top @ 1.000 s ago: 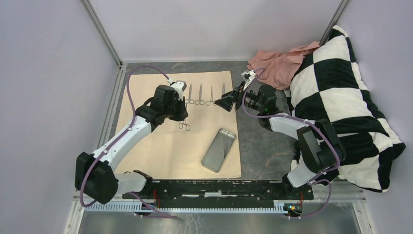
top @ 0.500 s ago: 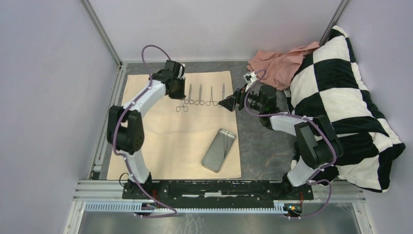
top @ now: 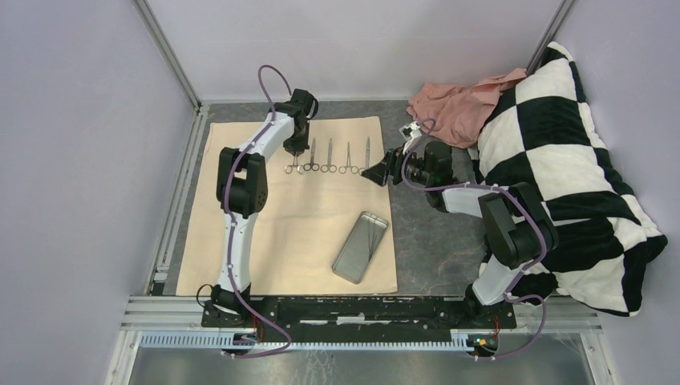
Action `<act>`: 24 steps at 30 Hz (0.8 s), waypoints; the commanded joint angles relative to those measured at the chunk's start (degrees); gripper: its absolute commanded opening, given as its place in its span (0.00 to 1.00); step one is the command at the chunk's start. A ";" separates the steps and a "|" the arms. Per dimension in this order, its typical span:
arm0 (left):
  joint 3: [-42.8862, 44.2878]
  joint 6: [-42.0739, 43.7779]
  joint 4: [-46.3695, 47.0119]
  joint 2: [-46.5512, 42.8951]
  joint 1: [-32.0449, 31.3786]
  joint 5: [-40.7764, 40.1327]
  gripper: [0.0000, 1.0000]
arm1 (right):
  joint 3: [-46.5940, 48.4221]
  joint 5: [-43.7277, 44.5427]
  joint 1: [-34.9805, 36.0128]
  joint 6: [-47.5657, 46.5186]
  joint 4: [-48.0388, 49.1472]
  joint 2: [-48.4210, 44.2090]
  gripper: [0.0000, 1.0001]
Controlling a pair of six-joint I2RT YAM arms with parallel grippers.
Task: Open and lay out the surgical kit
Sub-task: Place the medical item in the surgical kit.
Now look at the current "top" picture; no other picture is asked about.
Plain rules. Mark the pink crumpled cloth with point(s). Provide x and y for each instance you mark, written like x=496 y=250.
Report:
x=460 y=111

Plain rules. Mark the curved steel clamp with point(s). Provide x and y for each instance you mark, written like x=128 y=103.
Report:
x=329 y=166

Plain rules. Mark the metal surgical instrument tray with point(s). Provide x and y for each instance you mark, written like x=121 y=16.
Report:
x=352 y=261

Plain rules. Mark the straight steel surgical scissors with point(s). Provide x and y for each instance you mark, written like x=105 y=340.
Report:
x=367 y=159

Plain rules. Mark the thin steel hemostat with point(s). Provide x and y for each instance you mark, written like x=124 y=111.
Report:
x=294 y=167

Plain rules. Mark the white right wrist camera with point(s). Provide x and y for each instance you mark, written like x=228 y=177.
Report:
x=411 y=133

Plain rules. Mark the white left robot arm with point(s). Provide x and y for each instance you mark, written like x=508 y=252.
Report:
x=242 y=191

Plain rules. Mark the steel serrated tweezers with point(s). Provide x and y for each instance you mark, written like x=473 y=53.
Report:
x=374 y=234

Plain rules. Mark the black white checkered pillow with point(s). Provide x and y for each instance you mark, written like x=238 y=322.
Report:
x=542 y=133

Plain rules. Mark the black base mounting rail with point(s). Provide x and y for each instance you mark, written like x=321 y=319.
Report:
x=358 y=319

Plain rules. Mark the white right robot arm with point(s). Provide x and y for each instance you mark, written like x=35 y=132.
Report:
x=518 y=230

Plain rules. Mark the beige cloth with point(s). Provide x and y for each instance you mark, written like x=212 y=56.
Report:
x=298 y=234

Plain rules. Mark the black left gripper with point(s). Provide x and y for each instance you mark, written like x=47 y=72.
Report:
x=292 y=147

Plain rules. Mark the steel forceps clamp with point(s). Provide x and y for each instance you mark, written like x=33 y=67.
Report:
x=348 y=167

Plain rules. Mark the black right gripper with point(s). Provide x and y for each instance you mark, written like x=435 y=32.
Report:
x=392 y=164

